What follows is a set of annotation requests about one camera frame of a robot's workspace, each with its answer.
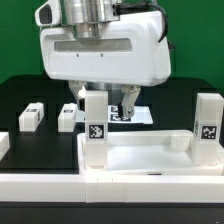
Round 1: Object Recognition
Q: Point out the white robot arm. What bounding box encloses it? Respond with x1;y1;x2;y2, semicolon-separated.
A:
35;0;171;118

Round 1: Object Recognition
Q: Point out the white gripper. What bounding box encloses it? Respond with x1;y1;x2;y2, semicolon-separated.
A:
40;11;171;118

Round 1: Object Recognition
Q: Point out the white desk top tray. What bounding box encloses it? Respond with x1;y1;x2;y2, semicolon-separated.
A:
77;130;224;176

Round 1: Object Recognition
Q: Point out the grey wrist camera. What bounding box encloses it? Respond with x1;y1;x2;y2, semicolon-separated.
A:
35;0;61;27

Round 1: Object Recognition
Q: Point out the fiducial marker sheet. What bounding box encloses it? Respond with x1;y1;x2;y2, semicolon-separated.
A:
108;105;153;124

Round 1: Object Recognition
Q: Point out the white front fence wall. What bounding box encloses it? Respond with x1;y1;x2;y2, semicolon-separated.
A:
0;174;224;203

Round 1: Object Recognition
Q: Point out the white left fence block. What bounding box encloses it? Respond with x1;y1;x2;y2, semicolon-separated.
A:
0;132;10;160

